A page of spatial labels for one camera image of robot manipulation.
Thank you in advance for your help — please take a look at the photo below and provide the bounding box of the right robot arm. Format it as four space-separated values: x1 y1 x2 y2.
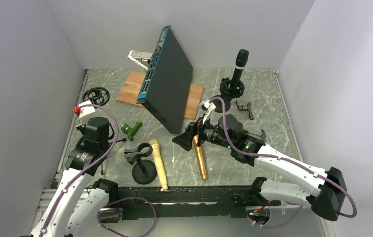
172 115 348 221

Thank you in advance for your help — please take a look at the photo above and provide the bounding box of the black microphone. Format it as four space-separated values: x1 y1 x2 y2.
230 49 249 98

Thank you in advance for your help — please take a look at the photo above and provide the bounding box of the wooden board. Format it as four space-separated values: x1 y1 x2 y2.
116 71 204 119

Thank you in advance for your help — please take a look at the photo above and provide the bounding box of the black tripod shock-mount stand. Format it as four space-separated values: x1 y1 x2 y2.
83 87 115 157

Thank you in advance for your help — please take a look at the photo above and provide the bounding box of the black handled hammer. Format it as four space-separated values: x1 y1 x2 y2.
260 129 266 140

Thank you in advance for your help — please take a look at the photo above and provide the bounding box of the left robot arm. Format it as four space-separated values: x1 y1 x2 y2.
29 117 119 237

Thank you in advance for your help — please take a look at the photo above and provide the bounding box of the blue network switch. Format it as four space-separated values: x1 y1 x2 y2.
136 26 193 134

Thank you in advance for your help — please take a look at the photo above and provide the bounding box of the black round-base stand rear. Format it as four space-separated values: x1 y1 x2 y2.
216 77 245 111

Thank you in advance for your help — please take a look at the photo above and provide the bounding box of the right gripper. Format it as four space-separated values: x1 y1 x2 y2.
172 113 234 151

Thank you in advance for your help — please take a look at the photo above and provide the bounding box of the dark metal tap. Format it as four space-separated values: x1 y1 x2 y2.
235 101 254 120

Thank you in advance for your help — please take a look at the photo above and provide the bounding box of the white bracket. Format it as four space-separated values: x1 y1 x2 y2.
128 50 153 70

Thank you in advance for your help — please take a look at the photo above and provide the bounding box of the dark gold microphone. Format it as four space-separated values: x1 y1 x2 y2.
193 135 208 180

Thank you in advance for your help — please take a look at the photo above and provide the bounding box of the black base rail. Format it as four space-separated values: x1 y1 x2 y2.
118 185 280 220

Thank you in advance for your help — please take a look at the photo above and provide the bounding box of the black round-base mic stand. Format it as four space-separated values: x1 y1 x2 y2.
124 143 157 185

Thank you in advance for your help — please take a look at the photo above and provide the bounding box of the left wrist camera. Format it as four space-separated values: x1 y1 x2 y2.
73 100 96 125

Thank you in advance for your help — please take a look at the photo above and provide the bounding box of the light gold microphone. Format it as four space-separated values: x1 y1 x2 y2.
149 139 168 191

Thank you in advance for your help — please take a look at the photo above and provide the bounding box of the green plastic tap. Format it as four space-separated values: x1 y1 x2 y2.
121 121 142 141

